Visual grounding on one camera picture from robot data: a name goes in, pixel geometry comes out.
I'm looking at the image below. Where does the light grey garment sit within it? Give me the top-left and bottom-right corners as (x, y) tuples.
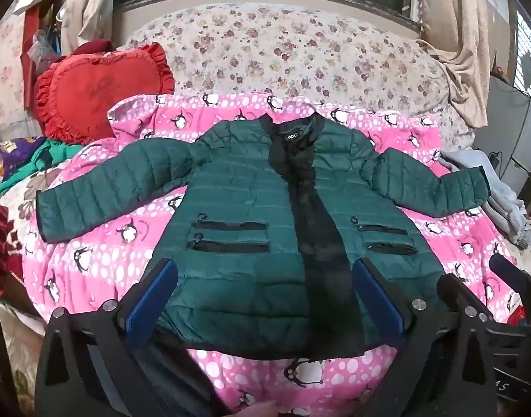
(437, 150), (531, 248)

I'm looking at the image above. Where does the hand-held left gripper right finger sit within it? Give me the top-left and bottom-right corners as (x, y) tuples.
(354, 257), (497, 417)

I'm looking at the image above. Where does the pink penguin print blanket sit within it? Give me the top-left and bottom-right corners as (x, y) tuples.
(22, 91), (520, 417)

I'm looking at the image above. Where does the beige curtain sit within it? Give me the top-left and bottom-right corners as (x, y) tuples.
(415, 0), (494, 129)
(59, 0), (118, 55)

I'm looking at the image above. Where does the grey cabinet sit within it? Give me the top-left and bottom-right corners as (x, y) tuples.
(487, 74), (531, 192)

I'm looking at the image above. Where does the cream floral bedspread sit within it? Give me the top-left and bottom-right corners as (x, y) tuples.
(126, 3), (479, 148)

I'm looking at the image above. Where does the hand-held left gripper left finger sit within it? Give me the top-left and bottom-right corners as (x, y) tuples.
(34, 257), (231, 417)

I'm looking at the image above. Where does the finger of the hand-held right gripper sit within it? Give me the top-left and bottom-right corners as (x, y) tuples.
(489, 254), (529, 300)

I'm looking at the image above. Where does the red wall hanging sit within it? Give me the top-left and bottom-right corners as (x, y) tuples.
(24, 6), (59, 109)

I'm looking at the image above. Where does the person's left hand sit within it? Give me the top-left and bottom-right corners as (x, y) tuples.
(237, 401), (280, 417)

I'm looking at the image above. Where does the dark green puffer jacket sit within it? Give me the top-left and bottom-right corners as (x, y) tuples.
(35, 113), (492, 354)

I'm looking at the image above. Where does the dark red cloth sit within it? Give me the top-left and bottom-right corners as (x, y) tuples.
(0, 195), (23, 287)

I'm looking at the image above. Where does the red heart-shaped ruffled pillow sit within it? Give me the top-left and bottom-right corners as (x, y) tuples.
(34, 42), (176, 145)

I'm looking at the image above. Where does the green cloth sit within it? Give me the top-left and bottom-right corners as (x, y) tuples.
(0, 139), (88, 196)

